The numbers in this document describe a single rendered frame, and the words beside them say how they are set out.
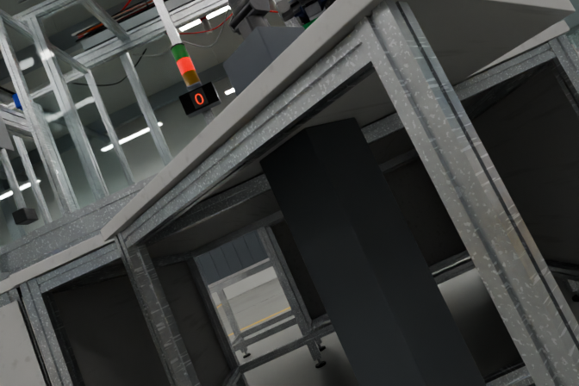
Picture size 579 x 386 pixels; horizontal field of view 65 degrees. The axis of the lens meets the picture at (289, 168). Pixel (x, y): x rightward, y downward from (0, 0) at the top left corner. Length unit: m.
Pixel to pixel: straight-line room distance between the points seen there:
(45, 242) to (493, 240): 1.16
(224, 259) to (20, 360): 2.09
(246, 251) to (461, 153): 2.85
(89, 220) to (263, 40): 0.69
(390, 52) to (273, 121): 0.20
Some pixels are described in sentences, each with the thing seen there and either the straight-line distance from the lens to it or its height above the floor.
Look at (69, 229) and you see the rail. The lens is 1.36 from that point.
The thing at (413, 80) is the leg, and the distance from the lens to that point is 0.49.
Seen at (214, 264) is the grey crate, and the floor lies 0.73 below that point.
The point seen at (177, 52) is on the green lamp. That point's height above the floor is 1.38.
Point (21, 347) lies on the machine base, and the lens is 1.38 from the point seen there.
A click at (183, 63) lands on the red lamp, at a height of 1.34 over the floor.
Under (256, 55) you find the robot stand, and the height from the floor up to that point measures 1.01.
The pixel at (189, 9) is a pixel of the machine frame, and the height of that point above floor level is 2.06.
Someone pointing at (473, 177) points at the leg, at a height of 0.63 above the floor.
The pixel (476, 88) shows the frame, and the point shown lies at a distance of 1.22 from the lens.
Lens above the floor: 0.65
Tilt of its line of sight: 8 degrees up
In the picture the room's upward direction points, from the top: 25 degrees counter-clockwise
